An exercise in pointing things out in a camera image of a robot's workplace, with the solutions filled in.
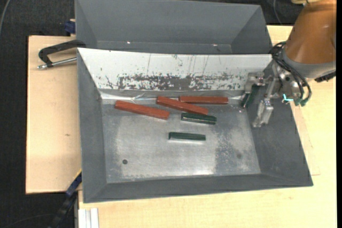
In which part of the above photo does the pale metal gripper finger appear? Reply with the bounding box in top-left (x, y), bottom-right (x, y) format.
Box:
top-left (252, 98), bottom-right (275, 128)
top-left (244, 71), bottom-right (268, 101)

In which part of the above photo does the red-brown flat block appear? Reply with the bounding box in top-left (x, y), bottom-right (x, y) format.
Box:
top-left (114, 100), bottom-right (171, 121)
top-left (178, 95), bottom-right (230, 106)
top-left (156, 96), bottom-right (209, 116)

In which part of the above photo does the dark green flat block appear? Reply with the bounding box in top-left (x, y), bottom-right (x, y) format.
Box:
top-left (180, 112), bottom-right (218, 125)
top-left (168, 131), bottom-right (207, 143)

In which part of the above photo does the grey metal bin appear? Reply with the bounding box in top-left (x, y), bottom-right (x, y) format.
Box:
top-left (74, 0), bottom-right (314, 203)

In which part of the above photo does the pale cardboard board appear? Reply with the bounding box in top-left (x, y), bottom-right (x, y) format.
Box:
top-left (25, 35), bottom-right (82, 195)

